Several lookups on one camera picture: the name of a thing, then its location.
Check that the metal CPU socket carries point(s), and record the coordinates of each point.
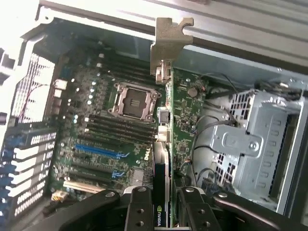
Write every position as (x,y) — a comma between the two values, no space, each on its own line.
(134,102)

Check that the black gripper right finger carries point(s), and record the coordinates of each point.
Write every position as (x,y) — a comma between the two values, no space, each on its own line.
(199,214)

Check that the black open PC case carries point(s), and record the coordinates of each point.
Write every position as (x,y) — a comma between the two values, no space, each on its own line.
(240,69)

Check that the silver chipset heat sink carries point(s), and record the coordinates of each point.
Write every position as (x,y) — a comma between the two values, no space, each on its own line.
(143,176)

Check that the silver perforated disk bay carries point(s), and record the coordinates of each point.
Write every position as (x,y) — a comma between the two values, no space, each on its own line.
(264,134)

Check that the coin cell battery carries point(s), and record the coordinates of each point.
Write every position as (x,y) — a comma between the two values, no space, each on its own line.
(192,92)

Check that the white expansion slot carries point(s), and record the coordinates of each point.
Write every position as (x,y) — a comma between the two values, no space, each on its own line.
(81,186)

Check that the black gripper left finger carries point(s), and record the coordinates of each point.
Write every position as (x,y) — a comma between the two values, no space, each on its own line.
(140,211)

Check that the green motherboard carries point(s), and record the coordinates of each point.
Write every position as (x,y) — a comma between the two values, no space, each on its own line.
(185,115)

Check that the blue expansion slot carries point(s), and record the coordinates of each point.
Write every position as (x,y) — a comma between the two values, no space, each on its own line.
(96,149)

